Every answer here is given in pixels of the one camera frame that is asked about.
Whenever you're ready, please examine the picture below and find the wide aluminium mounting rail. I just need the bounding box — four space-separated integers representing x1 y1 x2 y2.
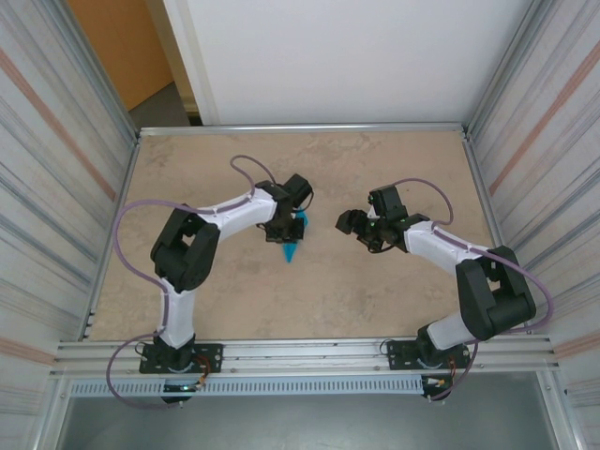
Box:
50 333 562 379

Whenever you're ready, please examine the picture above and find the white door frame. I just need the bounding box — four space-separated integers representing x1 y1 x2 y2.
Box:
161 0 221 127

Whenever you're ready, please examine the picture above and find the grey slotted cable duct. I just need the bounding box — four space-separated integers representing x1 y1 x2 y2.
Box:
68 377 426 398

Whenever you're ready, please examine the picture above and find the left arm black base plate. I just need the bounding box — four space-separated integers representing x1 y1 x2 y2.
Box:
139 343 224 375

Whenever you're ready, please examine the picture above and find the blue cloth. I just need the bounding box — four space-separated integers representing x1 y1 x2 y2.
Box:
280 209 312 265

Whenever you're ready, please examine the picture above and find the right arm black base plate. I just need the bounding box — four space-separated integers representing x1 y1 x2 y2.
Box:
384 339 470 371

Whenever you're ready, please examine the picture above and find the corrugated translucent side panel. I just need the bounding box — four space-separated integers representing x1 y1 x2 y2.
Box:
0 0 140 423
468 0 600 423

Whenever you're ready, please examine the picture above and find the orange red wire bundle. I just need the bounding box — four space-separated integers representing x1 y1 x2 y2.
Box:
194 356 213 388
444 355 463 388

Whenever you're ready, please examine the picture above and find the aluminium table edge rail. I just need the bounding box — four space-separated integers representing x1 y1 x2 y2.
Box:
138 122 470 138
461 133 533 335
79 133 142 341

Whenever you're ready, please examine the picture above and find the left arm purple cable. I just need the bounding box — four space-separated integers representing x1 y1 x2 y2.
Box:
106 154 282 412

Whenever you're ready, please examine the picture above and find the orange wooden door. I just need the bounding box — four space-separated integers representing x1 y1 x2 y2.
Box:
67 0 175 113

